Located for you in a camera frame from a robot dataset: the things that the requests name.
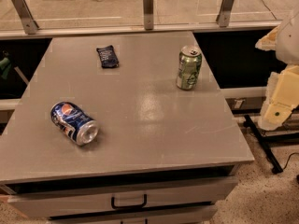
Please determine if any green soda can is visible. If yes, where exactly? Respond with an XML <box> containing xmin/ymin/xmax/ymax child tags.
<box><xmin>176</xmin><ymin>45</ymin><xmax>202</xmax><ymax>91</ymax></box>

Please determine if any black lower drawer handle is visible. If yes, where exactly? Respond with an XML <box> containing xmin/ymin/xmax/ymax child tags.
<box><xmin>120</xmin><ymin>218</ymin><xmax>148</xmax><ymax>224</ymax></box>

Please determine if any right metal railing bracket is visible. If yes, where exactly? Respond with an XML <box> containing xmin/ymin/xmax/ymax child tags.
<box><xmin>216</xmin><ymin>0</ymin><xmax>235</xmax><ymax>27</ymax></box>

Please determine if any grey drawer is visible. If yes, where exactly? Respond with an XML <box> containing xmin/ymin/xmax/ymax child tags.
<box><xmin>47</xmin><ymin>205</ymin><xmax>217</xmax><ymax>224</ymax></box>
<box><xmin>8</xmin><ymin>176</ymin><xmax>237</xmax><ymax>217</ymax></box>

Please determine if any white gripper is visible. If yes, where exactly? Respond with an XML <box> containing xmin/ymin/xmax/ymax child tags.
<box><xmin>255</xmin><ymin>27</ymin><xmax>299</xmax><ymax>131</ymax></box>

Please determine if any left metal railing bracket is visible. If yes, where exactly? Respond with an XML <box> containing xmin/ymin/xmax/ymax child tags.
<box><xmin>11</xmin><ymin>0</ymin><xmax>39</xmax><ymax>35</ymax></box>

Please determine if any dark blue rxbar wrapper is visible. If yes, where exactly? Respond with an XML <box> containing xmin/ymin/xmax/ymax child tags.
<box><xmin>96</xmin><ymin>45</ymin><xmax>119</xmax><ymax>68</ymax></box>

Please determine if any black upper drawer handle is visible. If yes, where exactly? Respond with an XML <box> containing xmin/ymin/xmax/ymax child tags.
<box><xmin>110</xmin><ymin>194</ymin><xmax>148</xmax><ymax>210</ymax></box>

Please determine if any lower grey drawer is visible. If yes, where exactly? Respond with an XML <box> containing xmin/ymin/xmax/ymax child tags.
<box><xmin>47</xmin><ymin>205</ymin><xmax>217</xmax><ymax>224</ymax></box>

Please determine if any green object at left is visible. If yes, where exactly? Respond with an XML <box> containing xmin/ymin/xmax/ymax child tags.
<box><xmin>0</xmin><ymin>58</ymin><xmax>12</xmax><ymax>79</ymax></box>

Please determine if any upper grey drawer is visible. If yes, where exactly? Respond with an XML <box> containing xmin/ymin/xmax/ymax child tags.
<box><xmin>8</xmin><ymin>176</ymin><xmax>237</xmax><ymax>217</ymax></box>

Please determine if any middle metal railing bracket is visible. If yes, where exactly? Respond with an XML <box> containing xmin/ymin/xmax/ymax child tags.
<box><xmin>143</xmin><ymin>0</ymin><xmax>154</xmax><ymax>30</ymax></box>

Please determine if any black drawer handle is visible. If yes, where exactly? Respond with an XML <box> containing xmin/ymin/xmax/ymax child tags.
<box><xmin>110</xmin><ymin>194</ymin><xmax>148</xmax><ymax>210</ymax></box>
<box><xmin>120</xmin><ymin>218</ymin><xmax>148</xmax><ymax>224</ymax></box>

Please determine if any black metal floor stand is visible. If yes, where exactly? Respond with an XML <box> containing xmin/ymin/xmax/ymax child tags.
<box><xmin>243</xmin><ymin>115</ymin><xmax>299</xmax><ymax>175</ymax></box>

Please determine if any metal railing bracket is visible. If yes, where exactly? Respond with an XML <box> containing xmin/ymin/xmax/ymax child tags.
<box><xmin>143</xmin><ymin>0</ymin><xmax>154</xmax><ymax>30</ymax></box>
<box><xmin>216</xmin><ymin>0</ymin><xmax>235</xmax><ymax>27</ymax></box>
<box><xmin>11</xmin><ymin>0</ymin><xmax>39</xmax><ymax>35</ymax></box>

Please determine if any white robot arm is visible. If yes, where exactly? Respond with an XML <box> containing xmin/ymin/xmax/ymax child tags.
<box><xmin>255</xmin><ymin>10</ymin><xmax>299</xmax><ymax>131</ymax></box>

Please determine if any blue Pepsi can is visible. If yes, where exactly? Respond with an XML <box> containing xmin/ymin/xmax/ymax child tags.
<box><xmin>50</xmin><ymin>102</ymin><xmax>98</xmax><ymax>146</ymax></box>

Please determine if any black floor cable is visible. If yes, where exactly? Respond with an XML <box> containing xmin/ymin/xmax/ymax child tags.
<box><xmin>281</xmin><ymin>152</ymin><xmax>299</xmax><ymax>171</ymax></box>

